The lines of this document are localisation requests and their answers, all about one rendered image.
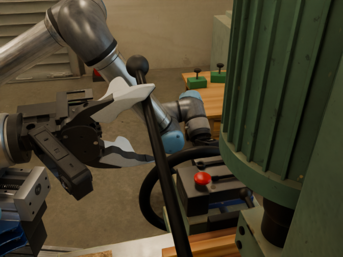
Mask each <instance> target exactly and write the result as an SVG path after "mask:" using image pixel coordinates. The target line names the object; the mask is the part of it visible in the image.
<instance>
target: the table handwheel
mask: <svg viewBox="0 0 343 257"><path fill-rule="evenodd" d="M215 156H221V153H220V151H219V147H216V146H195V147H190V148H186V149H183V150H180V151H178V152H176V153H174V154H172V155H170V156H168V157H166V158H167V161H168V165H169V169H170V173H171V175H173V174H177V172H176V171H175V170H174V168H173V167H174V166H176V165H178V164H180V163H183V162H185V161H188V160H192V159H197V158H208V157H215ZM158 179H159V176H158V172H157V168H156V166H155V167H154V168H153V169H152V170H151V171H150V172H149V173H148V174H147V176H146V177H145V179H144V181H143V183H142V185H141V188H140V192H139V206H140V210H141V212H142V214H143V216H144V217H145V219H146V220H147V221H148V222H149V223H150V224H151V225H153V226H155V227H157V228H158V229H161V230H164V231H167V229H166V225H165V221H164V219H163V218H161V217H159V216H158V215H157V214H156V213H155V212H154V211H153V209H152V207H151V204H150V195H151V191H152V189H153V187H154V185H155V183H156V182H157V180H158Z"/></svg>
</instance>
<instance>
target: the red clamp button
mask: <svg viewBox="0 0 343 257"><path fill-rule="evenodd" d="M194 181H195V182H196V183H197V184H199V185H207V184H209V183H210V182H211V176H210V174H208V173H206V172H198V173H196V174H195V175H194Z"/></svg>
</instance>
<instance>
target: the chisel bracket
mask: <svg viewBox="0 0 343 257"><path fill-rule="evenodd" d="M263 214H264V208H263V206H259V207H254V208H249V209H243V210H240V212H239V218H238V224H237V230H236V236H235V244H236V246H237V248H238V250H239V253H240V255H241V257H281V254H282V250H283V248H280V247H277V246H275V245H273V244H271V243H270V242H269V241H268V240H267V239H266V238H265V237H264V236H263V234H262V232H261V222H262V218H263Z"/></svg>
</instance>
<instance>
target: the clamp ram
mask: <svg viewBox="0 0 343 257"><path fill-rule="evenodd" d="M219 210H220V212H221V214H217V215H211V216H208V219H207V229H206V232H212V231H216V230H221V229H226V228H231V227H237V224H238V218H239V212H240V210H239V211H233V212H229V211H228V209H227V207H226V206H223V207H219Z"/></svg>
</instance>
